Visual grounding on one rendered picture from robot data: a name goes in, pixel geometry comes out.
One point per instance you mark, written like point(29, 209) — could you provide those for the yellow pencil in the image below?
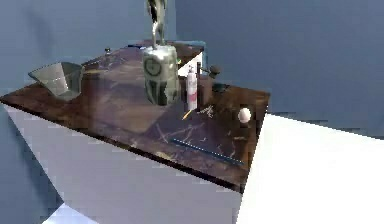
point(187, 114)

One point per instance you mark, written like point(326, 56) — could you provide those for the white pink spray bottle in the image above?
point(191, 88)

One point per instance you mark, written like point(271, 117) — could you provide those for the small dark dish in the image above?
point(220, 87)

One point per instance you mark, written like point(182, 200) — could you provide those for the blue pen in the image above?
point(206, 151)

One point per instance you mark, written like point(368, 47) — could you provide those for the white egg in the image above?
point(244, 115)

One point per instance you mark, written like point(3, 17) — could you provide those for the white counter with brown top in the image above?
point(126, 173)

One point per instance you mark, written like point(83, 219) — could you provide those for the small dark knob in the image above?
point(107, 51)

